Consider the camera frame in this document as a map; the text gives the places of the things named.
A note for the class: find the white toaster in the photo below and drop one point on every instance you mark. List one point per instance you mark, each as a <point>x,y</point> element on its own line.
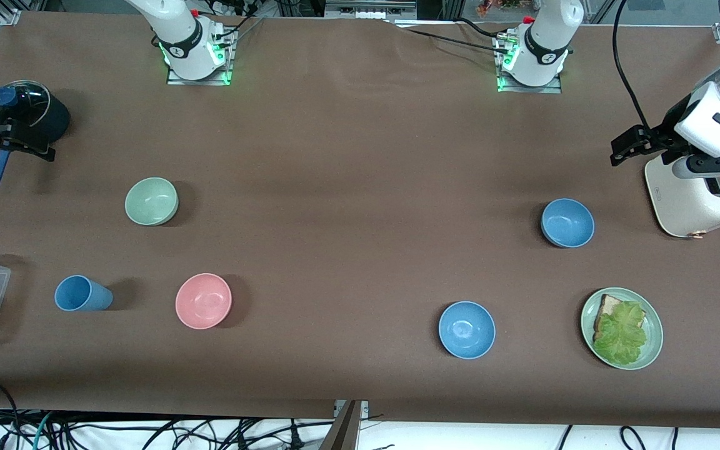
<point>691,206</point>

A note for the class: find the pale green bowl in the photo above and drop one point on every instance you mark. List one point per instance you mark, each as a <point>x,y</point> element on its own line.
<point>150,201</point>

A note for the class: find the green lettuce leaf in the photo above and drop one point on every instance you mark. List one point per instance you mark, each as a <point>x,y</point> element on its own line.
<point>622,334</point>

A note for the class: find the dark blue saucepan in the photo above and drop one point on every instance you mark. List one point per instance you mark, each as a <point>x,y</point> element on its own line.
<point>55,122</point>

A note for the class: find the brown table cover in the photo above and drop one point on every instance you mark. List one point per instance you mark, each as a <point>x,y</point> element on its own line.
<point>360,262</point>

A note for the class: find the blue cup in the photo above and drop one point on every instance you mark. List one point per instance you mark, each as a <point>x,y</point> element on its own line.
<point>82,294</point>

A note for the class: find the pale green plate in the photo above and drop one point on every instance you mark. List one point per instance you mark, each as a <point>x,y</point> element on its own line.
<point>655,337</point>

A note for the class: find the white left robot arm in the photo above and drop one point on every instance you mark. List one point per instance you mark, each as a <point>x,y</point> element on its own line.
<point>547,56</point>

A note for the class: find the pink bowl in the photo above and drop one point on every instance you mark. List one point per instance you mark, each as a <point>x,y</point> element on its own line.
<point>203,301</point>

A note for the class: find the blue bowl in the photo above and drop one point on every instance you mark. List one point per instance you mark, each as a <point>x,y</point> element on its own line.
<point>567,222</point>
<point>467,329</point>

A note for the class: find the bread slice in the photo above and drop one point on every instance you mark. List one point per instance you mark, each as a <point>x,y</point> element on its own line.
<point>609,306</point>

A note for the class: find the white power strip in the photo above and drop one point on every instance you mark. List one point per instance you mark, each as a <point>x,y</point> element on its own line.
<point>229,7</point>

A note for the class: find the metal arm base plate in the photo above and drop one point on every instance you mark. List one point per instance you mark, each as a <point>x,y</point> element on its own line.
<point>200,82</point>
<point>529,89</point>

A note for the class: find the glass lid blue knob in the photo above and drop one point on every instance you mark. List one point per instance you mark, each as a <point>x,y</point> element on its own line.
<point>32,101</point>

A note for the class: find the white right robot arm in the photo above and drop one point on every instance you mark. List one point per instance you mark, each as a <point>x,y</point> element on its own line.
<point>175,25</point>

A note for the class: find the colourful packet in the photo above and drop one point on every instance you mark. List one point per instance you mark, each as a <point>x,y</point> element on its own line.
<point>497,6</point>

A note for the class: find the grey metal device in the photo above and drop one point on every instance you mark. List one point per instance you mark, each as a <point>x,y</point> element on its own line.
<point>366,9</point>

